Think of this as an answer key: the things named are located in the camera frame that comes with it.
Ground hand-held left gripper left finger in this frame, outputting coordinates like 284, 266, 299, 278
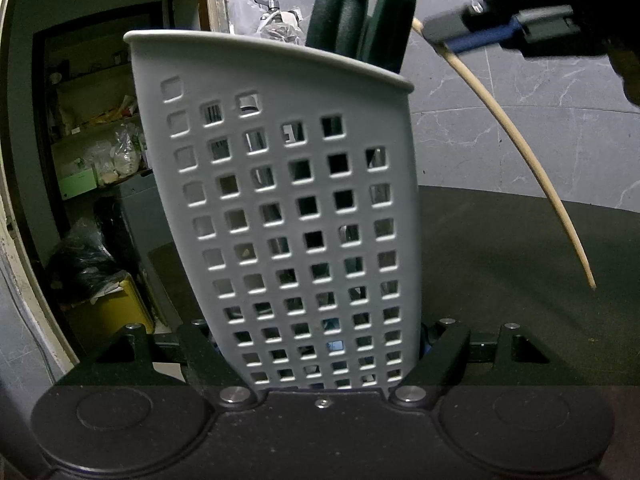
75, 319, 258, 408

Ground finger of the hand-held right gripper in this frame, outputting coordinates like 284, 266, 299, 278
450, 7, 608, 58
422, 0, 581, 43

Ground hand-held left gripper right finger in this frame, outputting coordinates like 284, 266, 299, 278
391, 320, 586, 407

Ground dark green handled scissors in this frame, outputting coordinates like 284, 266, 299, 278
304, 0, 419, 75

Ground white perforated plastic basket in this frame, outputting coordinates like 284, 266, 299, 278
123, 30, 422, 395

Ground wooden chopstick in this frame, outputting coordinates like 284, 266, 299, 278
367, 0, 597, 291

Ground yellow bin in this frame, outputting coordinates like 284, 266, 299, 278
61, 271, 155, 347

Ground grey cabinet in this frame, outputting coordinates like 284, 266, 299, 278
116, 174, 183, 333

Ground black trash bag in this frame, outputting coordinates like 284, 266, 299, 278
46, 217, 132, 307

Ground green box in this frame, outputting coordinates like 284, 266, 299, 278
58, 166, 99, 202

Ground dark wooden cupboard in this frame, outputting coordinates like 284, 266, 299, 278
31, 1, 173, 203

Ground plastic bag hanging on wall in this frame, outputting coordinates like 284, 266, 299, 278
254, 0, 303, 26

